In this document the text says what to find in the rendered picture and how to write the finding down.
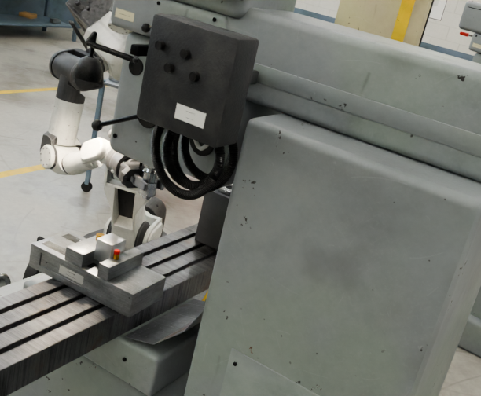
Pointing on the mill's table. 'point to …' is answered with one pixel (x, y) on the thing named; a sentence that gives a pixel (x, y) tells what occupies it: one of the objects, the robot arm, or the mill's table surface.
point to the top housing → (238, 9)
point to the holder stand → (213, 216)
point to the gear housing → (141, 9)
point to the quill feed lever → (119, 122)
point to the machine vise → (100, 275)
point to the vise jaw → (82, 252)
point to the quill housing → (133, 86)
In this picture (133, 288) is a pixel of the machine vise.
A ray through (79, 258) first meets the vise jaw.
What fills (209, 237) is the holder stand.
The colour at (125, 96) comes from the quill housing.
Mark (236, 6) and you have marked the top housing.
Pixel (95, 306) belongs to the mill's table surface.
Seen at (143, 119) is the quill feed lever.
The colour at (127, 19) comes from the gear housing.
